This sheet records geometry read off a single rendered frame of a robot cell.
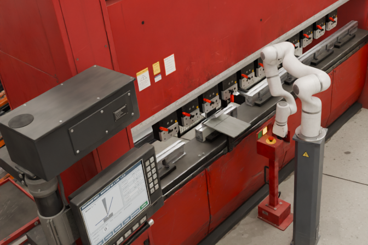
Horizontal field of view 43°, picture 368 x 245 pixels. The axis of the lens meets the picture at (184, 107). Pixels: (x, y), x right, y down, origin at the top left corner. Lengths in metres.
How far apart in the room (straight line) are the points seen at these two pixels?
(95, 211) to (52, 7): 0.84
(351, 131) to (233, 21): 2.21
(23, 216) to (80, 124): 1.22
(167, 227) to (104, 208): 1.23
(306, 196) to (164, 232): 1.00
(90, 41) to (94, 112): 0.42
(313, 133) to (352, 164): 1.50
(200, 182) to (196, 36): 1.00
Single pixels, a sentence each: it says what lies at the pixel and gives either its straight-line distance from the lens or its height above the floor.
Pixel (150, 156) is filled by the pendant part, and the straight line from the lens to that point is 2.10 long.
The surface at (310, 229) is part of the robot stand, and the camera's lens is 3.59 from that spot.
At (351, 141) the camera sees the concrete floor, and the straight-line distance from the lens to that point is 4.81.
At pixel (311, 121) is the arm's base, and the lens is 3.02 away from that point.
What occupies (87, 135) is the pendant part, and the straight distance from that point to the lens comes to 1.82.
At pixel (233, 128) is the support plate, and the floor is 1.00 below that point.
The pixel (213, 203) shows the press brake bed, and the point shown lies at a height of 0.42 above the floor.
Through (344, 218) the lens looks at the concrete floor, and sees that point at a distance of 4.02.
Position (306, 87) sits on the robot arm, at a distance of 2.86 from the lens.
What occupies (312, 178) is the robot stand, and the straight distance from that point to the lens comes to 3.26.
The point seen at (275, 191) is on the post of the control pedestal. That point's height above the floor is 0.29.
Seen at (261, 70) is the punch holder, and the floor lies 1.15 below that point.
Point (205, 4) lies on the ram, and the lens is 2.92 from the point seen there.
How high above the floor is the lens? 2.83
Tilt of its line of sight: 32 degrees down
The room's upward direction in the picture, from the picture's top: 7 degrees counter-clockwise
